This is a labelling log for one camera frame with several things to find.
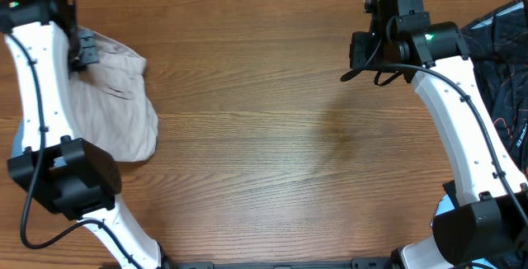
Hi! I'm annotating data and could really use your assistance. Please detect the beige cotton shorts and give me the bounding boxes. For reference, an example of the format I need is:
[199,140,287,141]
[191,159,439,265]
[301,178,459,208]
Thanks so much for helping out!
[69,32,158,163]

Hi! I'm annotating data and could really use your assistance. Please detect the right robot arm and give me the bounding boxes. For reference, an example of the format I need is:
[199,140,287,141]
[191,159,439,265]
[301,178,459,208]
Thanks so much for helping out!
[342,0,527,269]

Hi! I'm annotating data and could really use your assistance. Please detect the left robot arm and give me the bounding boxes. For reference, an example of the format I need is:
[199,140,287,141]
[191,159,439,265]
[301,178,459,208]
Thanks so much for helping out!
[1,0,173,268]

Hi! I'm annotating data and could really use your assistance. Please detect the folded blue denim jeans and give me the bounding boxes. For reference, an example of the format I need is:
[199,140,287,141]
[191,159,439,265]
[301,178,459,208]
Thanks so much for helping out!
[11,122,24,158]

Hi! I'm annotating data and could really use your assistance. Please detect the black printed jersey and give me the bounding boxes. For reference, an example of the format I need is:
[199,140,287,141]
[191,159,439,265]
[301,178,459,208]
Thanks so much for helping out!
[462,0,527,175]

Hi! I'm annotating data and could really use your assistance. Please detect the light blue garment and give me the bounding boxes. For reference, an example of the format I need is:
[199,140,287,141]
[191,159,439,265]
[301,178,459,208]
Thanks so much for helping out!
[435,195,497,269]

